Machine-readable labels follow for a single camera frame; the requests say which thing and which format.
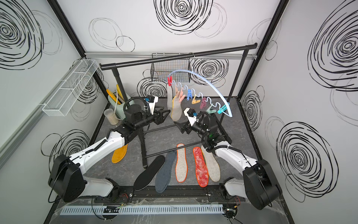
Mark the mint green toaster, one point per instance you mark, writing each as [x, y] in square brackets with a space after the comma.
[118, 109]

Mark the black garment rack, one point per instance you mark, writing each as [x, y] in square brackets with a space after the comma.
[115, 66]

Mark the dark grey felt insole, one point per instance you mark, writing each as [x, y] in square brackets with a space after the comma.
[163, 177]

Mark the teal clothespin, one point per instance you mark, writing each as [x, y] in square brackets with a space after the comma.
[222, 110]

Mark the red clothespin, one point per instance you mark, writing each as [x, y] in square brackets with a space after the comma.
[169, 81]

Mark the yellow insole in toaster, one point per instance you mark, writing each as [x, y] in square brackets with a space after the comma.
[119, 95]

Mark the black wire basket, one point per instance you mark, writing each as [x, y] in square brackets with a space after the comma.
[160, 70]

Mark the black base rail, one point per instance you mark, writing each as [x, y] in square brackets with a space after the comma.
[213, 193]

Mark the black foam insole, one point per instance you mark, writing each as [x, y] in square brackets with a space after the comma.
[145, 178]

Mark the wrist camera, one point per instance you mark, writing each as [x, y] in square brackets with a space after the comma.
[151, 100]
[191, 114]

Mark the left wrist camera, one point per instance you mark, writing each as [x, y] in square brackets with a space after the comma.
[151, 100]

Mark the yellow clothespin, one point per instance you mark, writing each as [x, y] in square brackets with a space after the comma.
[195, 100]

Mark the white mesh wall shelf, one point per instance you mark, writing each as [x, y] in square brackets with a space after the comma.
[79, 86]

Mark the orange-yellow insole in toaster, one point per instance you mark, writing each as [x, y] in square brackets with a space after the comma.
[113, 97]

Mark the red orange-edged insole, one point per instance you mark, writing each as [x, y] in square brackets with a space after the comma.
[201, 170]

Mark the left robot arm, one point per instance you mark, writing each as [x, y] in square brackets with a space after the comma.
[67, 178]

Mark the white slotted cable duct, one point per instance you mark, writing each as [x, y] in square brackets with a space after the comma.
[143, 209]

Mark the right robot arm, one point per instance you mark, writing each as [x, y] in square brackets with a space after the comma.
[259, 184]

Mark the clear plastic cup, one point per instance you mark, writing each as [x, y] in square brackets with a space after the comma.
[111, 116]

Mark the mint clothespin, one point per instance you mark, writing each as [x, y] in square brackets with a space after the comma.
[210, 110]

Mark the blue clothespin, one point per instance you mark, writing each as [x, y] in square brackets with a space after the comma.
[189, 95]

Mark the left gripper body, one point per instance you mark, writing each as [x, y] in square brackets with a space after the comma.
[156, 119]

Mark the white orange-edged insole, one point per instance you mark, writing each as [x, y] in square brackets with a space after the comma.
[181, 168]

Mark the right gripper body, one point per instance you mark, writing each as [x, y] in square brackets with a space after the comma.
[198, 128]

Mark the light blue clip hanger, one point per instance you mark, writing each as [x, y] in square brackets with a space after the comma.
[209, 72]

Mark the yellow felt insole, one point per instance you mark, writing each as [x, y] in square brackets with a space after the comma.
[119, 154]

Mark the purple clothespin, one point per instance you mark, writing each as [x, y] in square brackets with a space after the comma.
[203, 103]

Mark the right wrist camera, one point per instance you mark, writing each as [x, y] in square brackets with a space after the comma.
[191, 114]

